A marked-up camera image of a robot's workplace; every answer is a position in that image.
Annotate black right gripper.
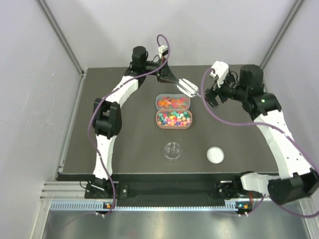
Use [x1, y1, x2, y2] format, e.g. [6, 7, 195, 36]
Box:
[203, 73, 247, 109]

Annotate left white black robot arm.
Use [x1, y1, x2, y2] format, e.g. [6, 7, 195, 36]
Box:
[86, 44, 178, 199]

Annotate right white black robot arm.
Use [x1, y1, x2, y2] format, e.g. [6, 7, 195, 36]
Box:
[200, 61, 319, 205]

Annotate clear oval gummy box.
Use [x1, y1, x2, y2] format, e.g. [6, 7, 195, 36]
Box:
[156, 94, 190, 110]

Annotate pink oval candy box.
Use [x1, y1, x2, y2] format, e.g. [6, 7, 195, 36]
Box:
[156, 109, 193, 129]

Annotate white round jar lid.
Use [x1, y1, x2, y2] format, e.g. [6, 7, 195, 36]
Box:
[206, 147, 224, 164]

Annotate clear round glass jar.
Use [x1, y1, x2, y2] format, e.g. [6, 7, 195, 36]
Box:
[163, 142, 181, 162]

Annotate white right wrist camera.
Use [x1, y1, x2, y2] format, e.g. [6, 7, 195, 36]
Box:
[209, 61, 229, 88]

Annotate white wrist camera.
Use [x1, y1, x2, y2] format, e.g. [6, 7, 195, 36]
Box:
[209, 61, 229, 88]
[158, 45, 169, 59]

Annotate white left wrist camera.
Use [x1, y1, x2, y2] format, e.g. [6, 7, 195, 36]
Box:
[158, 45, 169, 59]

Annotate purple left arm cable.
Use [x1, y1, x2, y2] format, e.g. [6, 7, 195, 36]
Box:
[87, 34, 172, 215]

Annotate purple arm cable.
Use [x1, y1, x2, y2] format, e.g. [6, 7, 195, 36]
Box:
[200, 69, 319, 219]
[87, 34, 172, 215]

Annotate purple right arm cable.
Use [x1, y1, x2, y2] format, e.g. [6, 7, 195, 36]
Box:
[200, 69, 319, 219]

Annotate left aluminium corner post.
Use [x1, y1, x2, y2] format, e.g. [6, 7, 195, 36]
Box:
[36, 0, 85, 76]

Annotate aluminium corner post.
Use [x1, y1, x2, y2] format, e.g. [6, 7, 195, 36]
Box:
[36, 0, 85, 76]
[260, 0, 305, 70]

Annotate right aluminium corner post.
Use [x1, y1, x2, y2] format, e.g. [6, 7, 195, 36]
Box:
[260, 0, 305, 70]

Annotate grey slotted cable duct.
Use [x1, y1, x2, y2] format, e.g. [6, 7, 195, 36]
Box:
[49, 201, 252, 212]

